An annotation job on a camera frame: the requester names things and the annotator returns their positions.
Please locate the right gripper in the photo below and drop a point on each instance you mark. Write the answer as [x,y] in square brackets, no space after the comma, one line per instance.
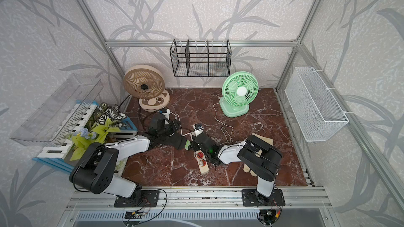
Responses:
[194,144]

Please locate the beige red power strip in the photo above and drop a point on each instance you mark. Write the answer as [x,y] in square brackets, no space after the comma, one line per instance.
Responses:
[202,162]

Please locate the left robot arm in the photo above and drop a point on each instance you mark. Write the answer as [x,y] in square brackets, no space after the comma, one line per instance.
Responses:
[95,171]

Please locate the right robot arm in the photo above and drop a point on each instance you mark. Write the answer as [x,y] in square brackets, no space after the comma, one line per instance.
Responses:
[228,154]

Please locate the beige desk fan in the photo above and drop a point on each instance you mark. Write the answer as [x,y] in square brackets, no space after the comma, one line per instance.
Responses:
[146,83]

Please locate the green desk fan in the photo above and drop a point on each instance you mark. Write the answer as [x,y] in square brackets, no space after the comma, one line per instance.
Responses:
[238,91]

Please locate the artificial green plant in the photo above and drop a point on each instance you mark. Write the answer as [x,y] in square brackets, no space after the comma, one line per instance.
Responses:
[105,119]

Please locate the cream leather glove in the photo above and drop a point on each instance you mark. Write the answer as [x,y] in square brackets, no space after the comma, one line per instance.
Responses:
[259,154]

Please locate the blue white wooden crate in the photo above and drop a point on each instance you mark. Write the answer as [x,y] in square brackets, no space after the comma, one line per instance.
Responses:
[58,158]

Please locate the clear plastic tray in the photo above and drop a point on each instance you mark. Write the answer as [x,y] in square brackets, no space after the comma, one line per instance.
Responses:
[58,116]

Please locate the white mesh basket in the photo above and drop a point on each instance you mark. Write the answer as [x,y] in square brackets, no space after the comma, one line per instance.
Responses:
[316,110]

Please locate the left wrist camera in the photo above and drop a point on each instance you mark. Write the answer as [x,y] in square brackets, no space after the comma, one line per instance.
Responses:
[166,112]

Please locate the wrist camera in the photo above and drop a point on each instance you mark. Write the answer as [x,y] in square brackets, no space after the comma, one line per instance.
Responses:
[198,129]
[166,112]

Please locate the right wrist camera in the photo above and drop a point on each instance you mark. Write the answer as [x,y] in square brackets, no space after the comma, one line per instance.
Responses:
[198,129]

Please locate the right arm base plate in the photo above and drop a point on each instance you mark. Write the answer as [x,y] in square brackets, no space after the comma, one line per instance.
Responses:
[251,198]

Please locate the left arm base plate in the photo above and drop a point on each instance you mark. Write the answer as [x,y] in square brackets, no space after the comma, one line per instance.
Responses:
[144,198]

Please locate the black wire basket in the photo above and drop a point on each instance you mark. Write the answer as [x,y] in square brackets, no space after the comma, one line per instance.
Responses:
[201,58]

